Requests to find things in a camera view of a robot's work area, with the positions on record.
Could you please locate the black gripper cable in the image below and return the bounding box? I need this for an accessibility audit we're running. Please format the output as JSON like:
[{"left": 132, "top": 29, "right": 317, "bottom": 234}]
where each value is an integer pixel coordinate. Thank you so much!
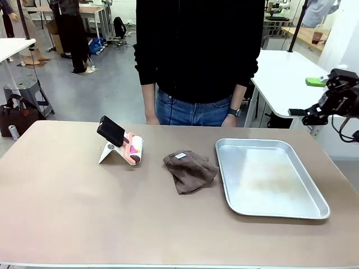
[{"left": 330, "top": 114, "right": 359, "bottom": 143}]

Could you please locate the wooden table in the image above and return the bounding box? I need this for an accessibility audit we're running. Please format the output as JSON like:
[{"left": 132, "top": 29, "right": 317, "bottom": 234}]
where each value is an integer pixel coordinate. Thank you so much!
[{"left": 281, "top": 26, "right": 332, "bottom": 53}]

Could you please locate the white side table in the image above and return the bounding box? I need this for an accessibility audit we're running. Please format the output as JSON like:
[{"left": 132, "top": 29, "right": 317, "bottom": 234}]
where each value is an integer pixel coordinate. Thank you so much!
[{"left": 243, "top": 49, "right": 332, "bottom": 137}]

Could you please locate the metal tray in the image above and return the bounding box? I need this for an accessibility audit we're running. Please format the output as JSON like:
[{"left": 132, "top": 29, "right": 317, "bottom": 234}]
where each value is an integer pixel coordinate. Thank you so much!
[{"left": 215, "top": 137, "right": 331, "bottom": 220}]

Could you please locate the brown bag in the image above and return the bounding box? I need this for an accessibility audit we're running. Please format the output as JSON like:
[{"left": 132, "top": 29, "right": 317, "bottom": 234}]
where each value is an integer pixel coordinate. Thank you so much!
[{"left": 0, "top": 94, "right": 40, "bottom": 138}]

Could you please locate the plastic cup with drink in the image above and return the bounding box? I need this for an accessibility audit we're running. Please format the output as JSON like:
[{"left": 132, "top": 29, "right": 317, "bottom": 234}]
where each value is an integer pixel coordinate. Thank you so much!
[{"left": 311, "top": 24, "right": 324, "bottom": 45}]

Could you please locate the silver drink can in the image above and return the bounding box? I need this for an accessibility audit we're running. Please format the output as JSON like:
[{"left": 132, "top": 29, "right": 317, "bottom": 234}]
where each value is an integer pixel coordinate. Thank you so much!
[{"left": 8, "top": 125, "right": 21, "bottom": 140}]

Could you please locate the bystander in dark clothes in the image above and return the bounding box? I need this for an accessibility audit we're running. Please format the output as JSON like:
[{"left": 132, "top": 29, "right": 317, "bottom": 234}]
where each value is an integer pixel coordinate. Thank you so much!
[{"left": 49, "top": 0, "right": 91, "bottom": 74}]

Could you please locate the wooden desk with white legs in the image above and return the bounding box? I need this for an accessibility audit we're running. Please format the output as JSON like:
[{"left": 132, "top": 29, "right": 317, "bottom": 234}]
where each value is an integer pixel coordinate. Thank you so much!
[{"left": 27, "top": 4, "right": 111, "bottom": 40}]

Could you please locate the black pole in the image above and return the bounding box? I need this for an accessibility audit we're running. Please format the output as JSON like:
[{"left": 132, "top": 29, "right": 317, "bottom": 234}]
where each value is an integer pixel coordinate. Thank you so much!
[
  {"left": 288, "top": 0, "right": 310, "bottom": 53},
  {"left": 16, "top": 0, "right": 32, "bottom": 40}
]

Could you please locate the person's left forearm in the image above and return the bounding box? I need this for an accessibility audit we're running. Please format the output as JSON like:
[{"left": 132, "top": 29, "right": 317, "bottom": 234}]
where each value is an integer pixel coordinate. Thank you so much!
[{"left": 229, "top": 83, "right": 250, "bottom": 112}]

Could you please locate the person's right forearm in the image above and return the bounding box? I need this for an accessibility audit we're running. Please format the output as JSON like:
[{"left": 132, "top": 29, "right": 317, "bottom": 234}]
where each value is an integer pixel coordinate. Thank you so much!
[{"left": 141, "top": 82, "right": 158, "bottom": 117}]

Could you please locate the blue plastic bag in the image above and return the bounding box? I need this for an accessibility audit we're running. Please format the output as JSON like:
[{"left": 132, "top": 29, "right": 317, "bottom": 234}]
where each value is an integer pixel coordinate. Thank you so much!
[{"left": 89, "top": 38, "right": 107, "bottom": 55}]

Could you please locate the bystander in blue shirt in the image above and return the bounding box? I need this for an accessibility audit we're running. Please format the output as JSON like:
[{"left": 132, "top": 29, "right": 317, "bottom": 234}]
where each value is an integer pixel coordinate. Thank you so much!
[{"left": 302, "top": 0, "right": 342, "bottom": 29}]

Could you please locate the brown towel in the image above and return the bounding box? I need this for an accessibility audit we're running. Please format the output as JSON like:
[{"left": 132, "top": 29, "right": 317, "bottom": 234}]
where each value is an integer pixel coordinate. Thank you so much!
[{"left": 163, "top": 150, "right": 219, "bottom": 196}]

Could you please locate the grey metal stool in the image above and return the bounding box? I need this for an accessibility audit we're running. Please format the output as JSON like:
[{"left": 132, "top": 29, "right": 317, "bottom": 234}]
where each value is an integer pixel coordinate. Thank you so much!
[{"left": 3, "top": 79, "right": 56, "bottom": 117}]

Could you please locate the cardboard box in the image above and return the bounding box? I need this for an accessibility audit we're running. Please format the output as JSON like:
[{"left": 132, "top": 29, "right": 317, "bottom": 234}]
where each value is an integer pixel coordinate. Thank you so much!
[{"left": 45, "top": 21, "right": 65, "bottom": 54}]

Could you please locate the black backpack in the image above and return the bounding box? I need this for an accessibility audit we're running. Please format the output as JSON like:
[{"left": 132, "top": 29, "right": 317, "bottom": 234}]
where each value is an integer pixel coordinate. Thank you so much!
[{"left": 112, "top": 16, "right": 127, "bottom": 40}]

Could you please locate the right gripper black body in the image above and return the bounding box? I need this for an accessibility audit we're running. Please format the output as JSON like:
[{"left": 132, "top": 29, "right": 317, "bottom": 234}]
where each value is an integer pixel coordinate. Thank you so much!
[{"left": 318, "top": 84, "right": 359, "bottom": 117}]

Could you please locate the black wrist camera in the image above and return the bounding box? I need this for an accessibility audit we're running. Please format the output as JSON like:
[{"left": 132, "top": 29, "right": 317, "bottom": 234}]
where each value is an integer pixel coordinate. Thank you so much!
[{"left": 330, "top": 68, "right": 359, "bottom": 85}]

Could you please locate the person in black sweater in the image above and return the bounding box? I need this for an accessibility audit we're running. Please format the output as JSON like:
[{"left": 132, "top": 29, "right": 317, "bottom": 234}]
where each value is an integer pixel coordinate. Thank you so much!
[{"left": 133, "top": 0, "right": 266, "bottom": 127}]

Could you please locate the person's left hand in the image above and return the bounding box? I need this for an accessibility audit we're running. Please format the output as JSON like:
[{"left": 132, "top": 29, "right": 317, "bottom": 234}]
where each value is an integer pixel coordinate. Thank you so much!
[{"left": 221, "top": 114, "right": 238, "bottom": 127}]

